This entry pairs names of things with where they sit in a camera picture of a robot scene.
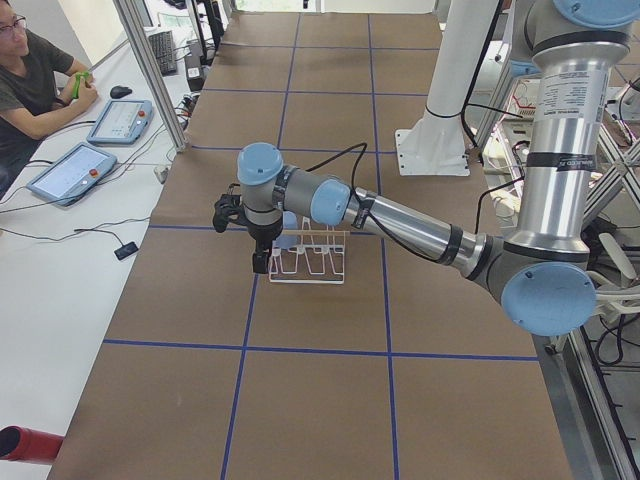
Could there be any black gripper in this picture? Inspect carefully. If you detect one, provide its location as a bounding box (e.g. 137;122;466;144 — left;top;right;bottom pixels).
248;223;280;274

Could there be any light blue plastic cup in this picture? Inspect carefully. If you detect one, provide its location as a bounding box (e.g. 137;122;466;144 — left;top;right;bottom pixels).
274;211;299;250

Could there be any small black puck device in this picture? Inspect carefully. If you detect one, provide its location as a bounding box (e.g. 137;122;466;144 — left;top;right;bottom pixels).
114;242;139;261

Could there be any far teach pendant tablet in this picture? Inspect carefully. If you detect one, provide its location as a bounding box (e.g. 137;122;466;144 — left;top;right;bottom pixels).
86;99;153;145

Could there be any teach pendant tablet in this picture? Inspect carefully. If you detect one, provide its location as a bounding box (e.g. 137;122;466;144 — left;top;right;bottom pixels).
86;99;153;145
26;143;117;206

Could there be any black computer mouse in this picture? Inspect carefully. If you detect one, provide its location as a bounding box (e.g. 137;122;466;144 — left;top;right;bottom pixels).
110;85;132;99

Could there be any near teach pendant tablet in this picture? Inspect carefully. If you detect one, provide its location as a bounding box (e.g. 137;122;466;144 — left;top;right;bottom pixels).
26;143;117;206

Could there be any black keyboard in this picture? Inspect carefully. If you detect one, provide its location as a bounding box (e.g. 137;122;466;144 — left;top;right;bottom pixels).
147;31;177;75

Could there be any person in dark shirt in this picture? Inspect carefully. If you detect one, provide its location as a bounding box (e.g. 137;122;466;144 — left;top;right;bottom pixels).
1;1;98;193

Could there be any red cylinder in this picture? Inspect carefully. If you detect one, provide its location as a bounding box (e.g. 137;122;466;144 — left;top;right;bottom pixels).
1;426;64;465

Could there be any white wire cup holder rack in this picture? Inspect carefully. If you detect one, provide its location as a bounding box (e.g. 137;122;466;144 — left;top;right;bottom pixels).
268;227;350;285

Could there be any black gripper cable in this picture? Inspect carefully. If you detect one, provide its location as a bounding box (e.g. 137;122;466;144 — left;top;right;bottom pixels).
299;142;481;261

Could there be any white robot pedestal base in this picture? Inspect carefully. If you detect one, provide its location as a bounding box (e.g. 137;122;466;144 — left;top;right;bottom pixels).
395;0;501;176

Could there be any aluminium frame post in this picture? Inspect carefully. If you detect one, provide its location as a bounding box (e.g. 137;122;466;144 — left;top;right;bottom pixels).
113;0;187;153

